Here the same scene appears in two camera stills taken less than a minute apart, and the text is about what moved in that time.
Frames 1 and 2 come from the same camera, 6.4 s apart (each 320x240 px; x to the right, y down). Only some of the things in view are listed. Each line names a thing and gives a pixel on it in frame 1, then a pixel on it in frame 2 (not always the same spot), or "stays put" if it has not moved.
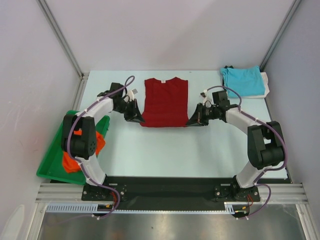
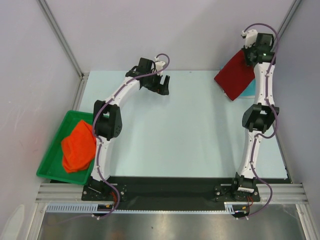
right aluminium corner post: [279, 35] stays put
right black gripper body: [201, 114] -> [250, 57]
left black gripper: [134, 109] -> [162, 89]
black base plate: [174, 193] stays put
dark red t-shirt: [166, 103] -> [236, 76]
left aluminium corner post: [60, 36] stays put
